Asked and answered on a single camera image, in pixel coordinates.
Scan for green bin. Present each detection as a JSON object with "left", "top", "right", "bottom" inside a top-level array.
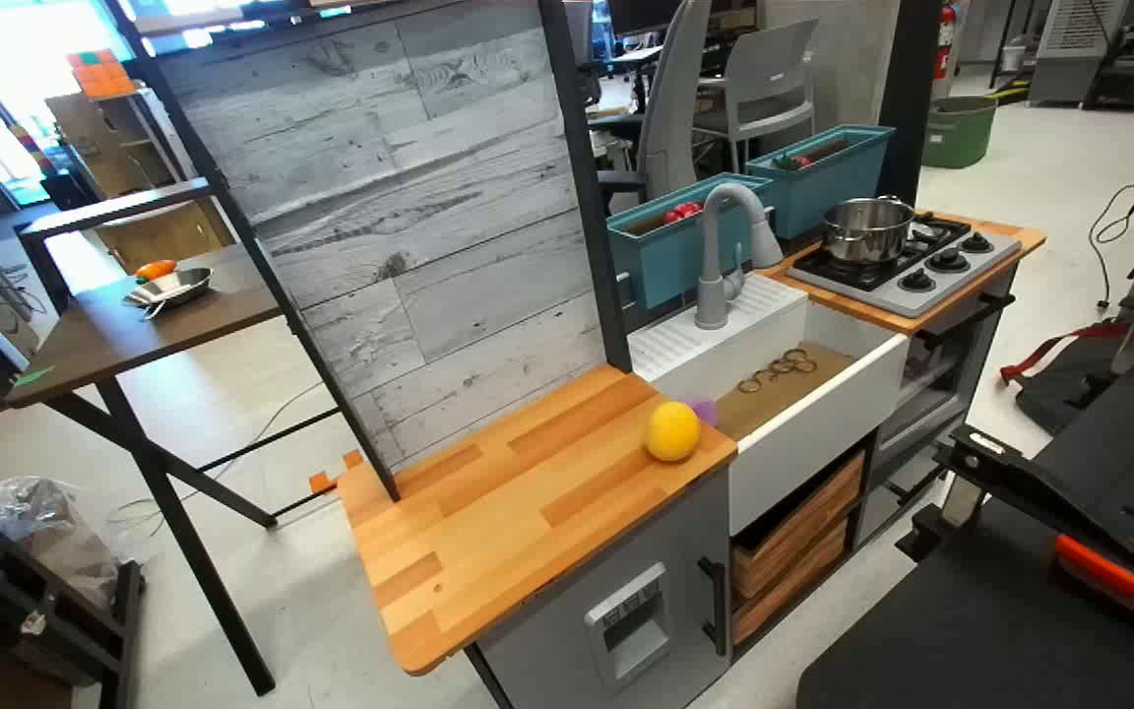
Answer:
[{"left": 921, "top": 93, "right": 1001, "bottom": 173}]

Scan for silver metal pot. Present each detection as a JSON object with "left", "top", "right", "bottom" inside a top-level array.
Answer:
[{"left": 820, "top": 192, "right": 919, "bottom": 266}]

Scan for dark brown side table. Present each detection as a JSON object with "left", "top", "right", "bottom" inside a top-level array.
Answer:
[{"left": 3, "top": 173, "right": 284, "bottom": 702}]

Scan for grey toy faucet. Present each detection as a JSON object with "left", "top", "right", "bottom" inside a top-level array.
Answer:
[{"left": 692, "top": 177, "right": 789, "bottom": 333}]

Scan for wooden butcher block countertop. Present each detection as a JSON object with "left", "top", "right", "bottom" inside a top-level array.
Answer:
[{"left": 335, "top": 360, "right": 742, "bottom": 682}]

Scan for grey toy stove top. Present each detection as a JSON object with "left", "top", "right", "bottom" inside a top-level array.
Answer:
[{"left": 789, "top": 212, "right": 1026, "bottom": 318}]

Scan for teal planter box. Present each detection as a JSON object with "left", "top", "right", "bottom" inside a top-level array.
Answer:
[
  {"left": 745, "top": 120, "right": 902, "bottom": 242},
  {"left": 602, "top": 170, "right": 781, "bottom": 315}
]

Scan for white toy sink basin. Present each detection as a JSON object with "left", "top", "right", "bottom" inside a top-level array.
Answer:
[{"left": 625, "top": 266, "right": 915, "bottom": 538}]

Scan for grey office chair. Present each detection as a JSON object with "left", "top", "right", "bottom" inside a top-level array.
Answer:
[{"left": 692, "top": 16, "right": 822, "bottom": 177}]

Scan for wooden crate drawers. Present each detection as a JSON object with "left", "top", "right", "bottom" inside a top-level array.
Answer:
[{"left": 729, "top": 452, "right": 871, "bottom": 649}]

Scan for red cable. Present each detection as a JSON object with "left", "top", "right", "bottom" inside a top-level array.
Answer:
[{"left": 998, "top": 315, "right": 1134, "bottom": 389}]

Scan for orange and black clamp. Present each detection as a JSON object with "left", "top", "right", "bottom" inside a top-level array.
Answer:
[{"left": 934, "top": 420, "right": 1134, "bottom": 606}]

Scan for grey wood-print backdrop panel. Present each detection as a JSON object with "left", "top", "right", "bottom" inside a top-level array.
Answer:
[{"left": 151, "top": 0, "right": 615, "bottom": 471}]

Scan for clear plastic bag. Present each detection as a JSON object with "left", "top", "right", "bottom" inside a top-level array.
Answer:
[{"left": 0, "top": 471, "right": 121, "bottom": 610}]

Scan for yellow ball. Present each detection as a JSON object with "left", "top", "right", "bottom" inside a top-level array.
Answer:
[{"left": 644, "top": 396, "right": 705, "bottom": 468}]

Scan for grey toy kitchen cabinet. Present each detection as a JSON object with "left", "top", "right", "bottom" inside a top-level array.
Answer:
[{"left": 473, "top": 463, "right": 738, "bottom": 709}]

